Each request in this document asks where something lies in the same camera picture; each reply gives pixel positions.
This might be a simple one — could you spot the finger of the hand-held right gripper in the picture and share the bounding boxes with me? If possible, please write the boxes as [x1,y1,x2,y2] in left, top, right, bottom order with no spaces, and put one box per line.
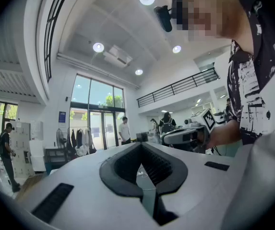
[163,129,186,145]

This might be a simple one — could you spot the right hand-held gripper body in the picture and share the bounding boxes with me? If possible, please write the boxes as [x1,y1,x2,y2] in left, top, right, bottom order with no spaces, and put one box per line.
[182,108,216,153]

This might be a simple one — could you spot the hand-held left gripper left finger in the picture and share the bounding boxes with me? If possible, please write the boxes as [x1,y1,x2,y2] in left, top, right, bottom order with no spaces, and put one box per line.
[16,142,162,230]

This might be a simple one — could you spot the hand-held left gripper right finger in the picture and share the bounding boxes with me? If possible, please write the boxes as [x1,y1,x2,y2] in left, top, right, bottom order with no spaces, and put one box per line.
[141,141,251,230]

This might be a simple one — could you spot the person's right forearm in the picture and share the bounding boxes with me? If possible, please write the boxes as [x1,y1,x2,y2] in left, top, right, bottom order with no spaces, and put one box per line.
[205,120,242,150]

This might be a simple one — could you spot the person's light trousers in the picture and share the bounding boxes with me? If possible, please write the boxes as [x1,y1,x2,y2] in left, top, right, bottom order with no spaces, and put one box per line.
[209,140,245,158]

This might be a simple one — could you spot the black balcony railing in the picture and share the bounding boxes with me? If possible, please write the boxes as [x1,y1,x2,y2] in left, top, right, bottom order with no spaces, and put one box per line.
[136,67,221,108]

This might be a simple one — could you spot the person's black white patterned shirt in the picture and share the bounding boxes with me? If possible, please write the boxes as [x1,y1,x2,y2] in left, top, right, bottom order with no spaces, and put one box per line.
[227,0,275,146]

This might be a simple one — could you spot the dark low shelf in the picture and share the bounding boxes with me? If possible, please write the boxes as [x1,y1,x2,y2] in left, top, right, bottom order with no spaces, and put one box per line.
[45,147,71,170]

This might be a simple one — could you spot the clothes rack with garments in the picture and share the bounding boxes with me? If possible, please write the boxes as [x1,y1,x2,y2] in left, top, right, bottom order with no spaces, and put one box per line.
[67,126,97,157]

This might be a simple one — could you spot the wooden floor platform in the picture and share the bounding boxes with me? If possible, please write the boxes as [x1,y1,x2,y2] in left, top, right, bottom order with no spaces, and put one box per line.
[16,173,47,201]

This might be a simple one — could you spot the black standing fan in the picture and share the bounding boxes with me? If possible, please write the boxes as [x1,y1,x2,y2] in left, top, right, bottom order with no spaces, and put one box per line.
[55,128,68,150]

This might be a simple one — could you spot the white box cabinet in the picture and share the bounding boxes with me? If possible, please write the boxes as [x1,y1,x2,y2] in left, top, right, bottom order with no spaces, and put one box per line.
[29,140,47,173]

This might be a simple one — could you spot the glass entrance door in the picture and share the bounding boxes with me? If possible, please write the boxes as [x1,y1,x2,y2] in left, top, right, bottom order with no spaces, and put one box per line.
[69,73,126,150]

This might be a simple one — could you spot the white locker cabinet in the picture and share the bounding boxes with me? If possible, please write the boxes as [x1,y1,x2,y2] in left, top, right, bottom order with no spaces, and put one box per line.
[7,121,36,177]

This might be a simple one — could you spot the white ceiling air conditioner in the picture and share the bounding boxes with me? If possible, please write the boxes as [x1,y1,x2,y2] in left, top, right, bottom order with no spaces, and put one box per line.
[103,44,133,69]

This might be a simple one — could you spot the person's head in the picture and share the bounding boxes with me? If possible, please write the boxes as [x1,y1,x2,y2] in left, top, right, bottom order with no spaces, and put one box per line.
[172,0,255,54]

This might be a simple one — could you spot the dark framed window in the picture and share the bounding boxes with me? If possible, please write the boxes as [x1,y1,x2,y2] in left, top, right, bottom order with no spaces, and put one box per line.
[0,98,18,121]

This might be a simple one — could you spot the black window grille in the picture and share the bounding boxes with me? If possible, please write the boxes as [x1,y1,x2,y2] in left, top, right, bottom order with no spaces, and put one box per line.
[43,0,74,83]

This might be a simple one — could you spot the black head-mounted camera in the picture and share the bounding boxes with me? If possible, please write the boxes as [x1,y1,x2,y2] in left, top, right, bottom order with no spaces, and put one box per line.
[153,5,176,33]

